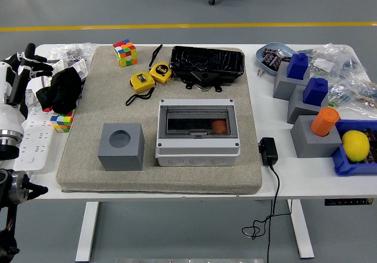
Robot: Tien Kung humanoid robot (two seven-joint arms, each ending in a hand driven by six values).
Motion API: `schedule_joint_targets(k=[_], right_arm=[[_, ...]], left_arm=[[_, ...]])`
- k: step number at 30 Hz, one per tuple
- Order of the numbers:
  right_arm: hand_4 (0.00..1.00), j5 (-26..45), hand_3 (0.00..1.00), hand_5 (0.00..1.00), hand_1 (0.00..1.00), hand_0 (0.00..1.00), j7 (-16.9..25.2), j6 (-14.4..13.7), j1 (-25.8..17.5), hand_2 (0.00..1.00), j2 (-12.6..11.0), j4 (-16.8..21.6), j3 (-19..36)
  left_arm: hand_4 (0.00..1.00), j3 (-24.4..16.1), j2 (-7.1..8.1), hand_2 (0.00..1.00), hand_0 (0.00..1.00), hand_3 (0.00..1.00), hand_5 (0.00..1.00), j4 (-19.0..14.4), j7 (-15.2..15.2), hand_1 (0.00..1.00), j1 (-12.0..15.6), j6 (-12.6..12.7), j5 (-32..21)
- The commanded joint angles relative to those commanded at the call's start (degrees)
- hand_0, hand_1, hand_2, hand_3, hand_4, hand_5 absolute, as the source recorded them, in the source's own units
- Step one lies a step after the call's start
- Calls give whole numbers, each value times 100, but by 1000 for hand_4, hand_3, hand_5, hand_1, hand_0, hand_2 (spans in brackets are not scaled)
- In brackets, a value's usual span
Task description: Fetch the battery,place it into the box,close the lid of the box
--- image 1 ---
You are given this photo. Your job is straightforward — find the clear bag white connectors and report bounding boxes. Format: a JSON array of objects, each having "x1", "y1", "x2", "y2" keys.
[{"x1": 309, "y1": 51, "x2": 338, "y2": 77}]

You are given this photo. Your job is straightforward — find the black cloth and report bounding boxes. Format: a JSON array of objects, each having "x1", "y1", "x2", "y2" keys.
[{"x1": 35, "y1": 67, "x2": 84, "y2": 114}]

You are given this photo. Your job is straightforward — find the yellow lemon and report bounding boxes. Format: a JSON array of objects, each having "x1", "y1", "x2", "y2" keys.
[{"x1": 341, "y1": 129, "x2": 371, "y2": 162}]

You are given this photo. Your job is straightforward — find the yellow tape measure 5m label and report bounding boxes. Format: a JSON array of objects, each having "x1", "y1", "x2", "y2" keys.
[{"x1": 148, "y1": 44, "x2": 174, "y2": 84}]

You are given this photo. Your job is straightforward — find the blue plastic block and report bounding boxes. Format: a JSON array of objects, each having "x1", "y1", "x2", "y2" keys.
[
  {"x1": 286, "y1": 52, "x2": 309, "y2": 80},
  {"x1": 302, "y1": 77, "x2": 329, "y2": 106}
]

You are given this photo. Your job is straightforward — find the orange cylinder battery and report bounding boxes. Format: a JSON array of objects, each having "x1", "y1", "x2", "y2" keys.
[
  {"x1": 211, "y1": 120, "x2": 227, "y2": 134},
  {"x1": 310, "y1": 106, "x2": 340, "y2": 137}
]

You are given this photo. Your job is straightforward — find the white power strip with cord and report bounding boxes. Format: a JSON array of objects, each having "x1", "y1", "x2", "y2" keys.
[{"x1": 13, "y1": 98, "x2": 57, "y2": 174}]

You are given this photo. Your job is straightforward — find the grey electrical box clear lid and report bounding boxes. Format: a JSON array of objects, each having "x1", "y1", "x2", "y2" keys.
[{"x1": 155, "y1": 98, "x2": 241, "y2": 167}]

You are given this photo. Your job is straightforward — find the grey cube holder block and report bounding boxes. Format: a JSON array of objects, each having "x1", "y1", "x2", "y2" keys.
[
  {"x1": 290, "y1": 115, "x2": 344, "y2": 159},
  {"x1": 287, "y1": 83, "x2": 330, "y2": 125},
  {"x1": 97, "y1": 123, "x2": 145, "y2": 172},
  {"x1": 273, "y1": 60, "x2": 311, "y2": 101}
]

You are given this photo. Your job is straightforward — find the multicolour puzzle cube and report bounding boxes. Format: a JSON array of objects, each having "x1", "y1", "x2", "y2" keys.
[
  {"x1": 113, "y1": 38, "x2": 138, "y2": 68},
  {"x1": 49, "y1": 109, "x2": 74, "y2": 134}
]

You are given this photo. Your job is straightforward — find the blue-grey bowl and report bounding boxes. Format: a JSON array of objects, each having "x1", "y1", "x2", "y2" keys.
[{"x1": 255, "y1": 42, "x2": 297, "y2": 76}]

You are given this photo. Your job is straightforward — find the clear bag small screws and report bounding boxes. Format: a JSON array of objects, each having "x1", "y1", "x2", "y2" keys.
[{"x1": 48, "y1": 42, "x2": 97, "y2": 62}]

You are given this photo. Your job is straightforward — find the black plastic tray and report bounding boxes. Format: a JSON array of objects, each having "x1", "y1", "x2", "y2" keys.
[{"x1": 169, "y1": 45, "x2": 246, "y2": 83}]

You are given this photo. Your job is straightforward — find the white table leg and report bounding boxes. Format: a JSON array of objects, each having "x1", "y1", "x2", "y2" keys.
[
  {"x1": 75, "y1": 201, "x2": 100, "y2": 262},
  {"x1": 287, "y1": 199, "x2": 315, "y2": 259}
]

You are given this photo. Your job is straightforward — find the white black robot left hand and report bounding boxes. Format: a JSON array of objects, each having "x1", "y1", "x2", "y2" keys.
[{"x1": 0, "y1": 42, "x2": 55, "y2": 134}]

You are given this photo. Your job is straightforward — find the black power adapter with cord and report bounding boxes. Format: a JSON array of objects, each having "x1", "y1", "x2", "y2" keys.
[{"x1": 241, "y1": 137, "x2": 295, "y2": 263}]

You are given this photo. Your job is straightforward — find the grey-brown table mat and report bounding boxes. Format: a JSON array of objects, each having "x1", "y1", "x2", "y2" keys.
[{"x1": 55, "y1": 45, "x2": 263, "y2": 195}]

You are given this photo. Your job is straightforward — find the brown silver snack packet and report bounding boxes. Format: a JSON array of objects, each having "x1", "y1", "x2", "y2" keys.
[{"x1": 275, "y1": 49, "x2": 292, "y2": 62}]

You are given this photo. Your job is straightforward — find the black table control panel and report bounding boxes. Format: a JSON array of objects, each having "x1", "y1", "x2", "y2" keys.
[{"x1": 324, "y1": 198, "x2": 372, "y2": 207}]

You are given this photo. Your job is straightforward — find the yellow tape measure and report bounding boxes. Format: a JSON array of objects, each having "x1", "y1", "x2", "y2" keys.
[{"x1": 125, "y1": 72, "x2": 156, "y2": 106}]

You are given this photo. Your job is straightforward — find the clear bag mixed components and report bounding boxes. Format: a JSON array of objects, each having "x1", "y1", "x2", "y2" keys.
[{"x1": 326, "y1": 79, "x2": 377, "y2": 116}]

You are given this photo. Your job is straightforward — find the blue storage bin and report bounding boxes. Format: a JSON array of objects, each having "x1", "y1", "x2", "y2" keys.
[{"x1": 330, "y1": 119, "x2": 377, "y2": 177}]

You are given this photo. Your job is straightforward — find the dark packets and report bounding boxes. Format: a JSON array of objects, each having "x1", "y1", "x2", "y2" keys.
[{"x1": 361, "y1": 127, "x2": 377, "y2": 165}]

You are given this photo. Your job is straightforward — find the clear bag blue components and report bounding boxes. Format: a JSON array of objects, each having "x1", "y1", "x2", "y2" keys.
[{"x1": 323, "y1": 42, "x2": 371, "y2": 83}]

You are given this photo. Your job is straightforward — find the clear bag white breakers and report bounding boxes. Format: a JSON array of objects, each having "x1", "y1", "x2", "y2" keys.
[{"x1": 41, "y1": 57, "x2": 89, "y2": 88}]

